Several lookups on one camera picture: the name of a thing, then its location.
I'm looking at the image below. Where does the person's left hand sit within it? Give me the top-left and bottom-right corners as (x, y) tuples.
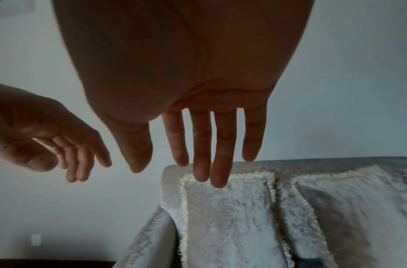
(0, 80), (113, 183)

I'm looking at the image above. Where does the person's right hand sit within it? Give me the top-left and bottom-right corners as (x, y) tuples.
(52, 0), (316, 189)

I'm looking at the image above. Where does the grey velvet sofa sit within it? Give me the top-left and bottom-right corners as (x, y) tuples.
(113, 156), (407, 268)

